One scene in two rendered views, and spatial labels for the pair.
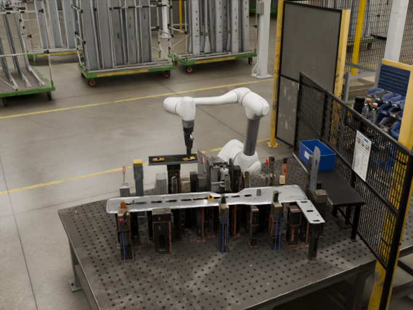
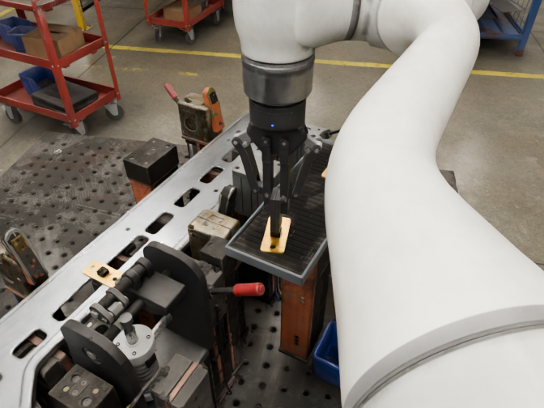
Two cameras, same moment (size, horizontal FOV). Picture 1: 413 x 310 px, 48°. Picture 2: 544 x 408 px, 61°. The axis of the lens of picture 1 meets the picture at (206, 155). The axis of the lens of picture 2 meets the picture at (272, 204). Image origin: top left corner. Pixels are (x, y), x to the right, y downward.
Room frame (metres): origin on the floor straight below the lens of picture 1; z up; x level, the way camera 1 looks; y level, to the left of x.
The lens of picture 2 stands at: (3.43, -0.31, 1.69)
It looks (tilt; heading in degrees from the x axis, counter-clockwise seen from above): 40 degrees down; 127
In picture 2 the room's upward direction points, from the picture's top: straight up
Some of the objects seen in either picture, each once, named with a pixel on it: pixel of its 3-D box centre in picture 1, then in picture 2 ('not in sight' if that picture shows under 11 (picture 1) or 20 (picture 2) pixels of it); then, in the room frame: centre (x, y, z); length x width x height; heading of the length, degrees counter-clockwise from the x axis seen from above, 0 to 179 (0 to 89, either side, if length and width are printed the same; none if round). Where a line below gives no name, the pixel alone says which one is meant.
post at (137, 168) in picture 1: (139, 190); not in sight; (3.07, 0.50, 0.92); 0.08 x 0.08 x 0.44; 8
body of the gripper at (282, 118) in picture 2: (188, 131); (277, 124); (3.11, 0.13, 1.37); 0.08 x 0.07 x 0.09; 26
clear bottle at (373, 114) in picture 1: (373, 117); not in sight; (2.97, -1.13, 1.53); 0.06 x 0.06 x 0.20
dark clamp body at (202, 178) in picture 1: (202, 198); (201, 335); (3.00, 0.03, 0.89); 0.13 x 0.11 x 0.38; 8
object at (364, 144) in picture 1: (362, 155); not in sight; (2.85, -1.05, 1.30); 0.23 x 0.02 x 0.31; 8
